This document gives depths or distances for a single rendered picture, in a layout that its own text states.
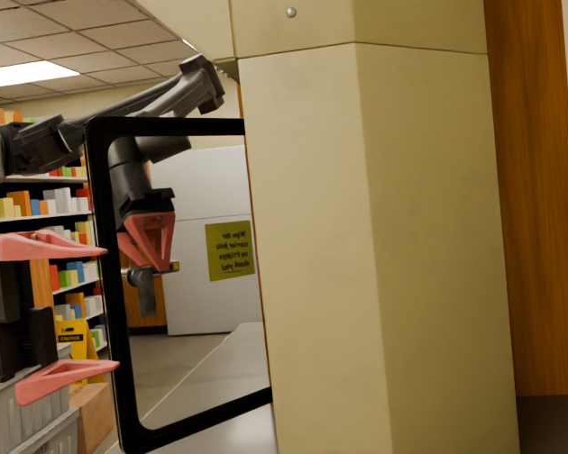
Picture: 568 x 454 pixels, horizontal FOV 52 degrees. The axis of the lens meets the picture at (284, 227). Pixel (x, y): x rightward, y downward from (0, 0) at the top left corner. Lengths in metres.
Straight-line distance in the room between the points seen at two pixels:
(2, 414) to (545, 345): 2.25
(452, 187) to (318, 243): 0.16
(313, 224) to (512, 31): 0.52
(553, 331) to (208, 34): 0.66
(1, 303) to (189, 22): 0.30
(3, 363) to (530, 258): 0.72
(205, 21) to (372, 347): 0.35
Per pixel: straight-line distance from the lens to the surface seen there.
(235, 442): 0.88
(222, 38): 0.58
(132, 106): 1.32
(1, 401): 2.75
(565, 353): 0.99
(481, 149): 0.68
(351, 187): 0.55
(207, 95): 1.18
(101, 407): 3.63
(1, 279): 0.52
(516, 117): 0.94
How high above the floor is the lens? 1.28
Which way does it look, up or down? 3 degrees down
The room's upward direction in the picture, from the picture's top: 6 degrees counter-clockwise
